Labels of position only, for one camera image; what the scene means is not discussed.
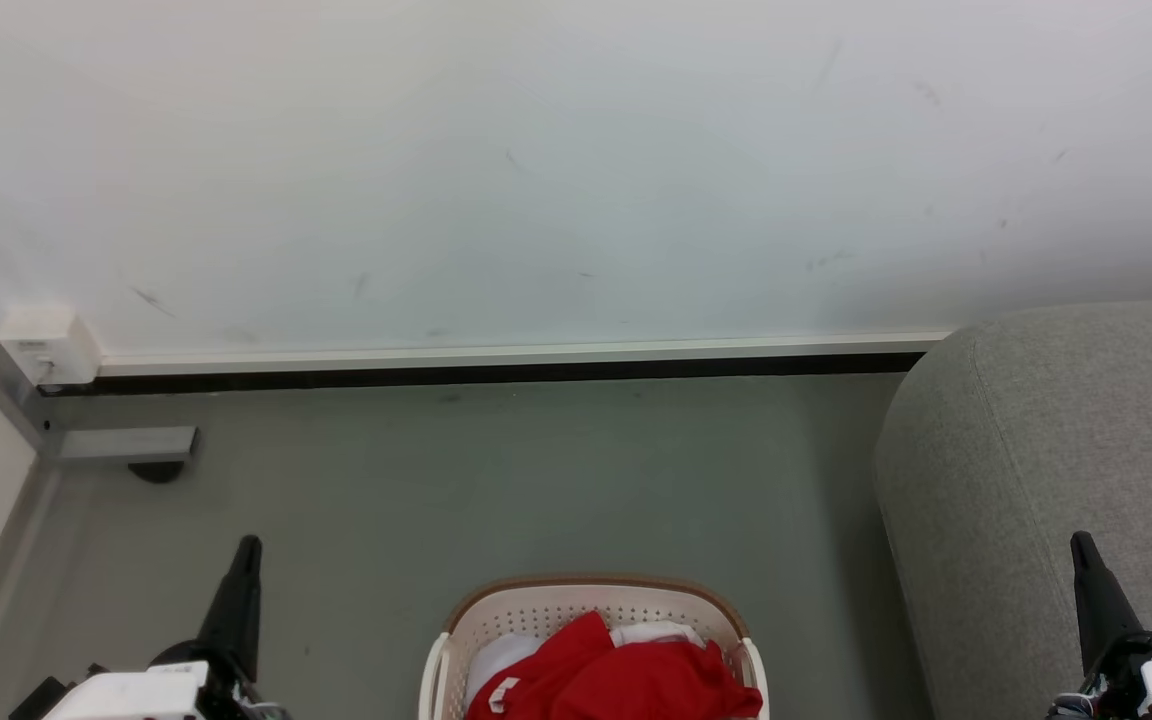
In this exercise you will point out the grey fabric sofa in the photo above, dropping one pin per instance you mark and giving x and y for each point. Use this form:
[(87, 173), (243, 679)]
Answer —
[(1016, 450)]

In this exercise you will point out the grey metal foot bar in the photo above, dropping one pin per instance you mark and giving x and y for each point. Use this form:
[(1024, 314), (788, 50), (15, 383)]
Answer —
[(126, 444)]

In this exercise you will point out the white baseboard strip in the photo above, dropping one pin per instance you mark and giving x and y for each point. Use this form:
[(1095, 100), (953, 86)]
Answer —
[(536, 354)]

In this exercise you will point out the black round frame foot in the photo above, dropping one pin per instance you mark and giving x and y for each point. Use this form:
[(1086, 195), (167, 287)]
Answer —
[(156, 472)]

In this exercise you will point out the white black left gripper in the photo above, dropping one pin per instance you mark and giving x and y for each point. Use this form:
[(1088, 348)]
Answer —
[(136, 693)]

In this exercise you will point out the black baseboard strip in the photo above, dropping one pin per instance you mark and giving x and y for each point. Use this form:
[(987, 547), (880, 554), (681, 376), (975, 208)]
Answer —
[(486, 376)]

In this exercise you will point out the red garment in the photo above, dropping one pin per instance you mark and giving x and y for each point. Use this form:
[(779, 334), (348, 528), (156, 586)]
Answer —
[(636, 680)]

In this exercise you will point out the white wall socket box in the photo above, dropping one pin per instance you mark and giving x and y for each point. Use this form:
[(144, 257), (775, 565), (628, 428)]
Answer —
[(51, 345)]

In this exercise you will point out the cream perforated laundry basket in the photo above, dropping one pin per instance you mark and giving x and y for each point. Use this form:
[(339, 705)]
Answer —
[(536, 610)]

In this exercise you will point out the white garment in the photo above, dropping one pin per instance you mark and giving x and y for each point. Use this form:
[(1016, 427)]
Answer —
[(501, 660)]

